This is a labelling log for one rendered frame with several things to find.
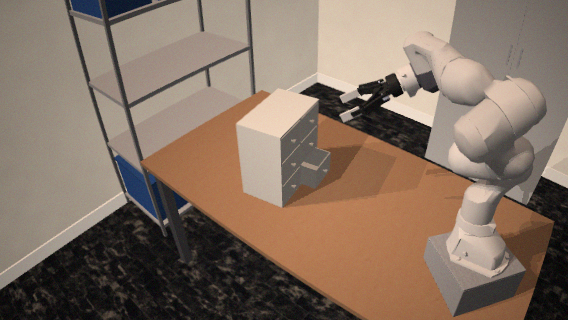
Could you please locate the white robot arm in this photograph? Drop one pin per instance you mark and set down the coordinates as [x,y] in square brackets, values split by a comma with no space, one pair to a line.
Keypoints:
[504,111]

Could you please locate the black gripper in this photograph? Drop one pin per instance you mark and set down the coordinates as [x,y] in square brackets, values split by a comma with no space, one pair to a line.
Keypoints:
[375,101]

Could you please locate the grey small chest of drawers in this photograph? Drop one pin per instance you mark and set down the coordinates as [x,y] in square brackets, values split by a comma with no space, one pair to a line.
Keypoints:
[259,136]

